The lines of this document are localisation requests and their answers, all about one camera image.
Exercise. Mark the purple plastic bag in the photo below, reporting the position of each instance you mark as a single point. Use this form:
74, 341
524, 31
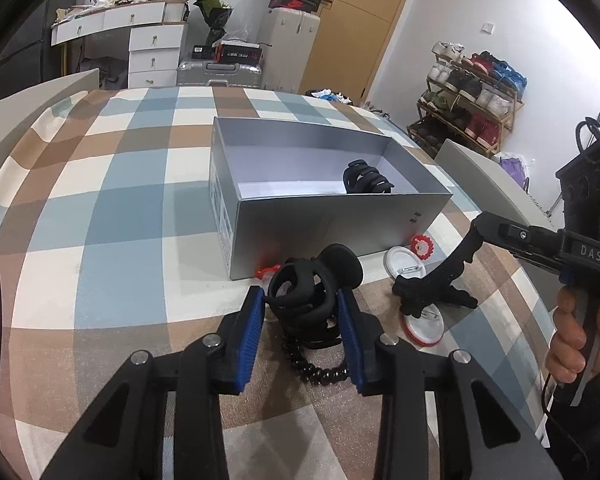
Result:
512, 167

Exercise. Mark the red scalloped round ornament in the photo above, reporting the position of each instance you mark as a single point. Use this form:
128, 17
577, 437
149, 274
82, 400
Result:
422, 247

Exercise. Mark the rows of shoes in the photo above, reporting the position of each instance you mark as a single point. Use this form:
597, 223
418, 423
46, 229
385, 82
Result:
472, 125

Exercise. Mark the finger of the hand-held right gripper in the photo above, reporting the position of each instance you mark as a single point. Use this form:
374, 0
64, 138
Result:
460, 260

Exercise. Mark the pile of desk clutter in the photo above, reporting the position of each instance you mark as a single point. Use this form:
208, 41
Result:
115, 0

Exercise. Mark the black rounded hair claw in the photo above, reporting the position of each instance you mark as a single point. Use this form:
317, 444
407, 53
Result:
300, 305

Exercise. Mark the silver suitcase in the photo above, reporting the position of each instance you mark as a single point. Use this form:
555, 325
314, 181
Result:
215, 77

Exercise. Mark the checkered blanket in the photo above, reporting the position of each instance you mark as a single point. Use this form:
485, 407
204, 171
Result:
130, 210

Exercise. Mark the wooden shoe rack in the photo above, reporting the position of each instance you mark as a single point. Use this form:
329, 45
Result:
509, 112

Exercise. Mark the white pin badge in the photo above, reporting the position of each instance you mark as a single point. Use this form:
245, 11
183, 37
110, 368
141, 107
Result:
405, 262

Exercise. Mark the small black box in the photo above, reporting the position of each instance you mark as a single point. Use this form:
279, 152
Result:
203, 52

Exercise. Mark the wooden door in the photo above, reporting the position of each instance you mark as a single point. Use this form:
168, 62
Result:
360, 20

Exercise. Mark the person's right forearm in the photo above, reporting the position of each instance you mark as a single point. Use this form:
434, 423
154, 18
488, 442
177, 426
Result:
595, 425

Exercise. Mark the grey bed side panel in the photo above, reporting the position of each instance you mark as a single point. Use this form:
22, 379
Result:
20, 105
480, 175

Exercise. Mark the person's right hand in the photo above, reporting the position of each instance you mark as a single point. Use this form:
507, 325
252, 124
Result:
565, 340

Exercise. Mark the silver cardboard box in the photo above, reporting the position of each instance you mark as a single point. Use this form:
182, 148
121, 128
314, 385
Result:
305, 230

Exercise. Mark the red rimmed pin badge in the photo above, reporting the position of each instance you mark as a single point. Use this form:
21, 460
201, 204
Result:
425, 332

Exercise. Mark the black box red print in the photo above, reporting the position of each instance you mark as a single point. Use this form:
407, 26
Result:
240, 55

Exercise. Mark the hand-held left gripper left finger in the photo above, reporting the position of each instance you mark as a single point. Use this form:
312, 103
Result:
247, 345

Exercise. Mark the small red hair clip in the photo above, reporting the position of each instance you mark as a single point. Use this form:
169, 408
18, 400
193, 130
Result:
266, 271

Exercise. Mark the dark wrapped flower bouquet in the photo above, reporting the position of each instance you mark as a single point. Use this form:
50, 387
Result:
215, 10

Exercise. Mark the white dresser desk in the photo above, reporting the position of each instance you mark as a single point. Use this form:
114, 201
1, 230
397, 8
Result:
152, 40

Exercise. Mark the black toothed hair claw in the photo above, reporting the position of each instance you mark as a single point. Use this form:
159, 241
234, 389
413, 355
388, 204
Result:
362, 177

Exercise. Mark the white suitcase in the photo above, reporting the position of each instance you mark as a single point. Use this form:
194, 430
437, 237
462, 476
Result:
290, 45

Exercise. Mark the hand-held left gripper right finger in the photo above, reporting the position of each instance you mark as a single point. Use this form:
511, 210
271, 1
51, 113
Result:
352, 350

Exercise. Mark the white light switch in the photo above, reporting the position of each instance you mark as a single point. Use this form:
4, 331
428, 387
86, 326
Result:
488, 27

